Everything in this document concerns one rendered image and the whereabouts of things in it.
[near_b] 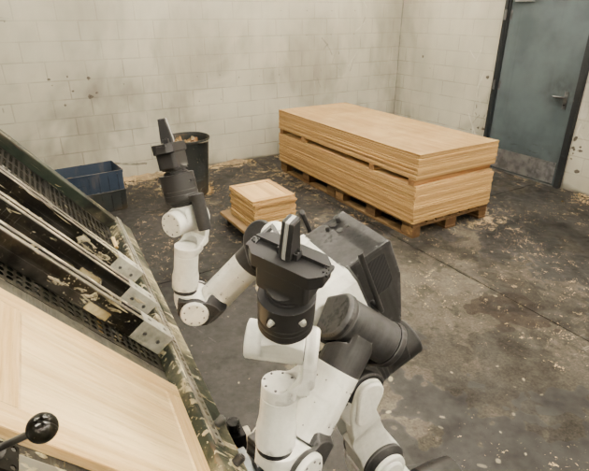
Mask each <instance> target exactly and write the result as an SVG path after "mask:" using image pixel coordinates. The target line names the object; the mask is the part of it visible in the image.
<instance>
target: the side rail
mask: <svg viewBox="0 0 589 471"><path fill-rule="evenodd" d="M0 147H1V148H2V149H3V150H5V151H7V152H8V153H9V154H11V155H12V156H13V157H15V158H16V159H17V160H19V161H20V162H21V163H23V164H24V165H26V166H27V167H28V168H30V169H31V170H32V171H34V172H35V173H36V174H38V175H39V176H40V177H42V178H43V179H45V180H46V181H47V182H48V183H49V184H50V185H52V186H53V187H54V188H56V189H57V190H58V191H60V192H61V194H62V193H63V194H64V195H65V196H67V197H68V198H69V199H71V200H72V201H73V202H75V203H76V204H77V205H79V207H82V208H83V209H85V210H86V211H87V212H89V213H90V214H91V215H93V216H94V217H95V218H97V219H98V220H99V221H101V222H102V223H104V224H105V225H106V226H107V227H109V226H110V225H111V224H112V223H113V222H114V221H115V219H114V217H113V215H112V214H110V213H109V212H108V211H106V210H105V209H104V208H102V207H101V206H100V205H98V204H97V203H96V202H95V201H94V200H93V199H92V198H90V197H89V196H88V195H86V194H85V193H83V192H82V191H81V190H80V189H78V188H77V187H76V186H74V185H73V184H72V183H70V182H69V181H68V180H67V179H65V178H64V177H62V176H61V175H60V174H58V173H57V172H56V171H55V170H53V169H52V168H51V167H49V166H48V165H47V164H45V163H44V162H43V161H41V160H40V159H39V158H37V157H36V156H35V155H34V154H33V153H32V152H31V151H29V150H28V149H26V148H25V147H24V146H23V145H21V144H20V143H19V142H17V141H16V140H15V139H13V138H12V137H11V136H9V135H8V134H7V133H5V132H4V131H3V130H2V129H0ZM17 160H16V161H17ZM16 161H15V162H16ZM17 162H18V161H17ZM17 162H16V163H17ZM32 171H31V172H32ZM31 172H30V173H31ZM32 173H33V172H32ZM32 173H31V174H32ZM43 179H42V180H43ZM42 180H41V181H42ZM83 211H84V210H83ZM102 223H101V224H102ZM105 225H104V226H105Z"/></svg>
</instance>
